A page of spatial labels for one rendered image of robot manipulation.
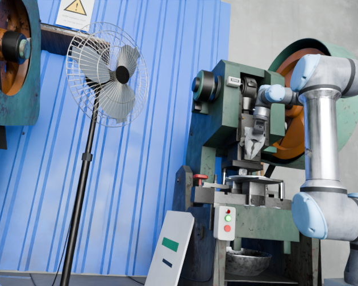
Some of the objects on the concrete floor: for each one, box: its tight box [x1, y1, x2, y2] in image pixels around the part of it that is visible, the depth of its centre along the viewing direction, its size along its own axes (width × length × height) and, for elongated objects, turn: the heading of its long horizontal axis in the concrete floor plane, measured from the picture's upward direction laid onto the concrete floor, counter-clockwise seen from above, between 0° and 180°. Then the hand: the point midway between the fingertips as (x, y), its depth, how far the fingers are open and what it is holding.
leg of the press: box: [172, 165, 227, 286], centre depth 155 cm, size 92×12×90 cm, turn 35°
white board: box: [144, 211, 194, 286], centre depth 162 cm, size 14×50×59 cm, turn 40°
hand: (250, 156), depth 131 cm, fingers closed
